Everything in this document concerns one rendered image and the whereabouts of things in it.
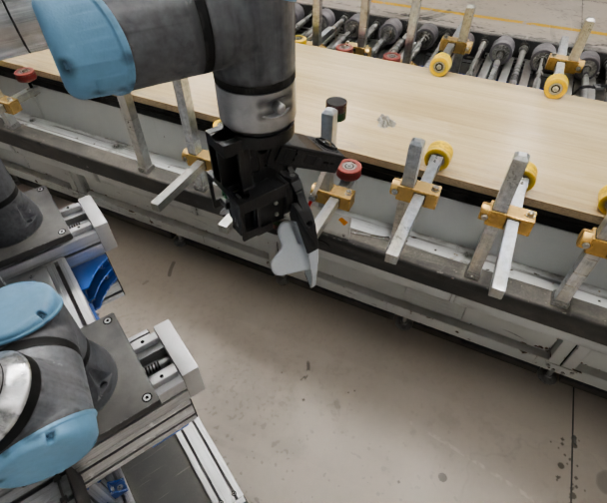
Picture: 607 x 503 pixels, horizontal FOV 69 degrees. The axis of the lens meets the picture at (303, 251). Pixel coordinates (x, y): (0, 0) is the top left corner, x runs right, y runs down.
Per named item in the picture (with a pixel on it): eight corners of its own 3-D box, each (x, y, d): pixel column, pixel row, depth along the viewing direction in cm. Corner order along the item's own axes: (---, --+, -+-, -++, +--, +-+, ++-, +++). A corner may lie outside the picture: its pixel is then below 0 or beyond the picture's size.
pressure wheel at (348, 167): (353, 203, 146) (356, 174, 138) (330, 196, 148) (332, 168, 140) (361, 189, 151) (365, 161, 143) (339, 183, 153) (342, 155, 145)
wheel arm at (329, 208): (298, 273, 121) (298, 262, 118) (287, 269, 122) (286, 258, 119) (353, 184, 149) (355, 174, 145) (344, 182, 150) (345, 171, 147)
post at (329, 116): (326, 240, 154) (332, 113, 119) (316, 237, 155) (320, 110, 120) (330, 234, 156) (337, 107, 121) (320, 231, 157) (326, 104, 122)
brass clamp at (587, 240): (634, 268, 110) (645, 254, 106) (575, 251, 114) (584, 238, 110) (633, 252, 113) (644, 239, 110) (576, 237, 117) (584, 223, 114)
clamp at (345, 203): (348, 212, 139) (349, 200, 136) (309, 200, 143) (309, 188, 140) (354, 202, 143) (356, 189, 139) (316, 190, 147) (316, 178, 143)
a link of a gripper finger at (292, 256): (280, 304, 53) (251, 234, 50) (319, 281, 55) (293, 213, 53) (292, 308, 50) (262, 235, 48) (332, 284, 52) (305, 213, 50)
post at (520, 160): (473, 287, 139) (529, 160, 104) (461, 284, 140) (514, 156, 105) (475, 280, 141) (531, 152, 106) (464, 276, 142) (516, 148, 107)
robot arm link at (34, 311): (81, 312, 74) (46, 256, 64) (97, 377, 66) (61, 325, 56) (1, 342, 70) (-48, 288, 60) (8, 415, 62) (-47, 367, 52)
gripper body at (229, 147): (213, 211, 53) (195, 118, 44) (273, 184, 56) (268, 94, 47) (246, 248, 48) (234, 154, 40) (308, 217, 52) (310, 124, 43)
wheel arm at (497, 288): (502, 300, 102) (507, 290, 99) (486, 295, 103) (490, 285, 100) (527, 180, 133) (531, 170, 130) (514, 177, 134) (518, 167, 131)
